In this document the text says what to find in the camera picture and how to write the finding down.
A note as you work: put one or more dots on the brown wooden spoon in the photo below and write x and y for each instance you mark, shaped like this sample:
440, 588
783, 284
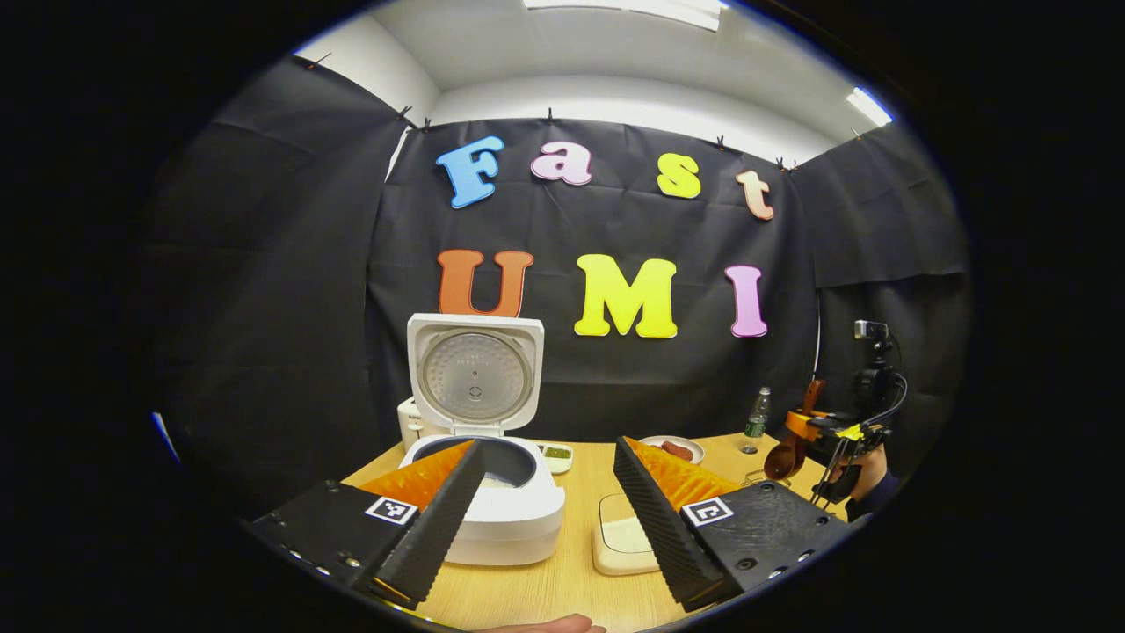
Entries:
785, 459

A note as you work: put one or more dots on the long ceiling light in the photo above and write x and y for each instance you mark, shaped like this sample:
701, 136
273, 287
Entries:
633, 9

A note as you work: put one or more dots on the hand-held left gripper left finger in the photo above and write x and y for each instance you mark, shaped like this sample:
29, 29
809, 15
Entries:
439, 527

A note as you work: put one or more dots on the brown meat piece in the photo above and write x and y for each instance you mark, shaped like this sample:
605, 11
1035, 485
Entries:
677, 450

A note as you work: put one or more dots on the white round plate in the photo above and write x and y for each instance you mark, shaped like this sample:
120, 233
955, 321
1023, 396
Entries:
690, 457

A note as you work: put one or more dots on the clear green-label water bottle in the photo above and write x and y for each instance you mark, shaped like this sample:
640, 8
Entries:
758, 418

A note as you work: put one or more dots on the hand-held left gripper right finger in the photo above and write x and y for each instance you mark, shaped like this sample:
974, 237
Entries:
664, 527

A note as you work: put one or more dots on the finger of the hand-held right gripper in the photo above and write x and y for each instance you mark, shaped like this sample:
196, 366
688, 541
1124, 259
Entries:
804, 425

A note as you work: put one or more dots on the small white condiment dish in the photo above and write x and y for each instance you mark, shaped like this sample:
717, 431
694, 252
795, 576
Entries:
557, 455

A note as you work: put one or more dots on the small ceiling light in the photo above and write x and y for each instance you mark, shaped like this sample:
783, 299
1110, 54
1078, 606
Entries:
868, 105

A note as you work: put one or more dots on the white toaster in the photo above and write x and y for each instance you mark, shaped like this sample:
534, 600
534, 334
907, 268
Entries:
409, 426

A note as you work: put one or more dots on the white rice cooker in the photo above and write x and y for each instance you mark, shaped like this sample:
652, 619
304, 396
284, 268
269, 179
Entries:
518, 532

